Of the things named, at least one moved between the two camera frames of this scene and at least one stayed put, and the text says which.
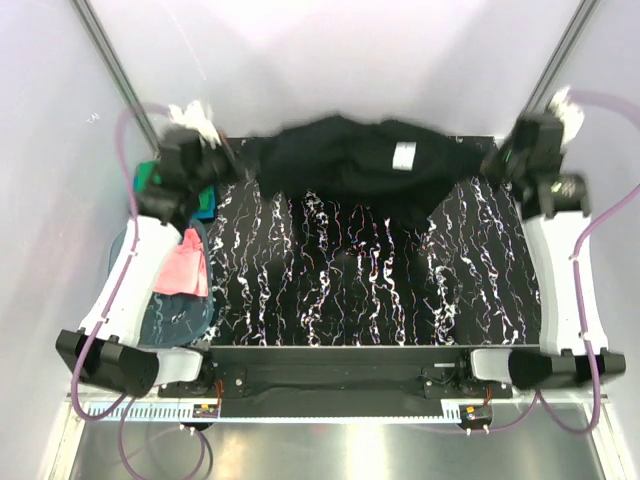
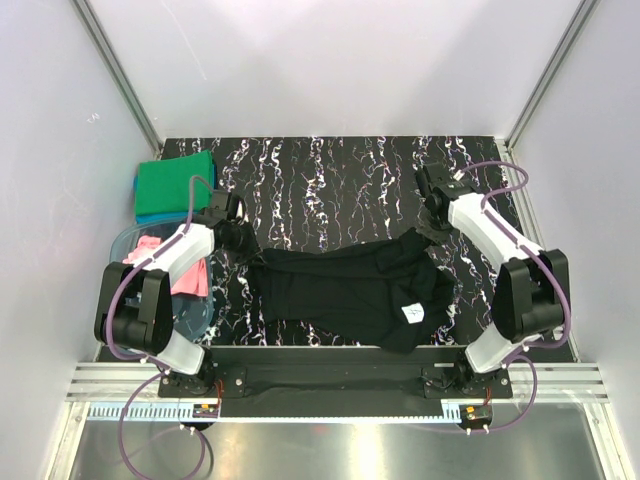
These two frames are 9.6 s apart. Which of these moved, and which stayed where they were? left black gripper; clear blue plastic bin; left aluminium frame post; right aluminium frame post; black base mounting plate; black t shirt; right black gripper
Moved: left black gripper; right black gripper; black t shirt
Stayed: left aluminium frame post; black base mounting plate; right aluminium frame post; clear blue plastic bin
